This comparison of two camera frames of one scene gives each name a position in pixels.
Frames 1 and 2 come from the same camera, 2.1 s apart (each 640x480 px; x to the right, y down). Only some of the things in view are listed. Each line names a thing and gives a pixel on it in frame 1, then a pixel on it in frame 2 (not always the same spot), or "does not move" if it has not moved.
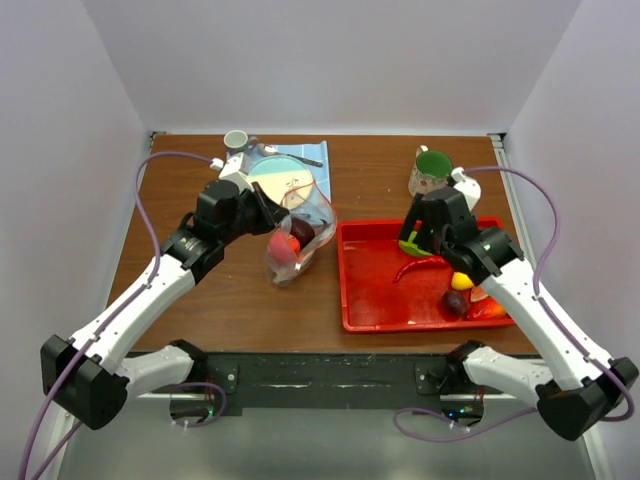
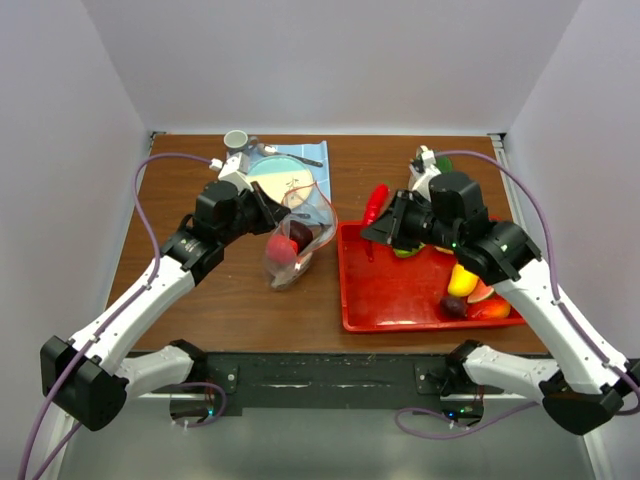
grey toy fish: x=286 y=275 does not move
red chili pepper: x=437 y=262 -> x=376 y=206
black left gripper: x=270 y=214 does not move
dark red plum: x=302 y=231 does not move
